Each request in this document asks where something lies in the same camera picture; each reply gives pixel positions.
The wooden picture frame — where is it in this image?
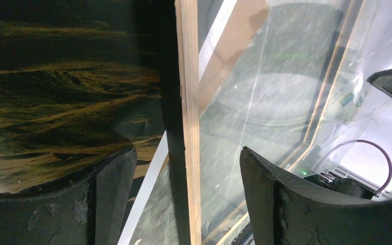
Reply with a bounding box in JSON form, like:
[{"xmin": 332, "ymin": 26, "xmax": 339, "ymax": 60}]
[{"xmin": 128, "ymin": 1, "xmax": 378, "ymax": 244}]

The landscape photo print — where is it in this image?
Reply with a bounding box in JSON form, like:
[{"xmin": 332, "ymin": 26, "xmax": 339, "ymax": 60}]
[{"xmin": 0, "ymin": 0, "xmax": 239, "ymax": 245}]

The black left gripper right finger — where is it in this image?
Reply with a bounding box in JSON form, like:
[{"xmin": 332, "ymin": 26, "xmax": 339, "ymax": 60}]
[{"xmin": 239, "ymin": 147, "xmax": 392, "ymax": 244}]

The brown backing board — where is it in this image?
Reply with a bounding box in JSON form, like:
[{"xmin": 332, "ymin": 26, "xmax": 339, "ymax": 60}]
[{"xmin": 134, "ymin": 0, "xmax": 270, "ymax": 182}]

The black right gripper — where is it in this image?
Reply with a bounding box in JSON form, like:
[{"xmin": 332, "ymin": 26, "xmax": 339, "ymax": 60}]
[{"xmin": 304, "ymin": 171, "xmax": 376, "ymax": 200}]

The clear acrylic sheet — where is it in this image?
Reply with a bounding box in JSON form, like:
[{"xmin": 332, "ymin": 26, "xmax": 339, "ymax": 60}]
[{"xmin": 121, "ymin": 1, "xmax": 392, "ymax": 244}]

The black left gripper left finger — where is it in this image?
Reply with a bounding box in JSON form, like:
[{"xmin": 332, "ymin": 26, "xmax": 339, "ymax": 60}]
[{"xmin": 0, "ymin": 146, "xmax": 137, "ymax": 244}]

